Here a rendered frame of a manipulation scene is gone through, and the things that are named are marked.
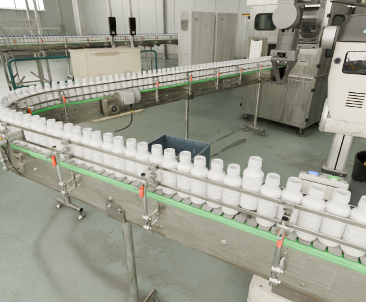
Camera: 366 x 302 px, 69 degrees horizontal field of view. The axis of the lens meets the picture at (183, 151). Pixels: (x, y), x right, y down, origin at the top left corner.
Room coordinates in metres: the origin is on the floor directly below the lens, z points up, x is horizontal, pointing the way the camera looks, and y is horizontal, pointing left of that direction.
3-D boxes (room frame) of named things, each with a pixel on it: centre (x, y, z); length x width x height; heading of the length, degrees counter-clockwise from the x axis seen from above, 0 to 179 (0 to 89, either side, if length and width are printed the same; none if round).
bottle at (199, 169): (0.77, -0.06, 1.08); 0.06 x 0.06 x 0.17
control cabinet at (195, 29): (7.21, -0.32, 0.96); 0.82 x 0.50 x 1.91; 133
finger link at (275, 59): (0.81, -0.30, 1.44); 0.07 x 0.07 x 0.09; 61
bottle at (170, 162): (0.83, 0.05, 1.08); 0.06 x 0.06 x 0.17
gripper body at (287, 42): (0.81, -0.29, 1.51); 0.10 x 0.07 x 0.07; 151
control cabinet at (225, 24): (7.82, -0.98, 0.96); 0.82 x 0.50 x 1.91; 133
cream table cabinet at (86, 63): (5.10, 1.40, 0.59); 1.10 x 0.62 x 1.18; 133
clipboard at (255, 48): (4.61, -1.17, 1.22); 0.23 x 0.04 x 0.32; 43
